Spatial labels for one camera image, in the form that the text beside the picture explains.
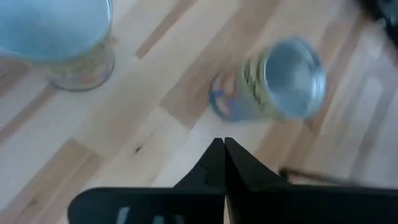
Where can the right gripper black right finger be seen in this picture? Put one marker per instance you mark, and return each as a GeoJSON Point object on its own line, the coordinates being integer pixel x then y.
{"type": "Point", "coordinates": [280, 205]}

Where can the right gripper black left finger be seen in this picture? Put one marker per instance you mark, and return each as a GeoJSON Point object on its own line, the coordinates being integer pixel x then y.
{"type": "Point", "coordinates": [186, 205]}

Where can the blue peach tin can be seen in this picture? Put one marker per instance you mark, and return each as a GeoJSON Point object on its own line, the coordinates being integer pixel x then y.
{"type": "Point", "coordinates": [292, 77]}

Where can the cream label tin can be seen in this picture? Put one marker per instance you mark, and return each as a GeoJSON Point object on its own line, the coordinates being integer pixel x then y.
{"type": "Point", "coordinates": [81, 71]}

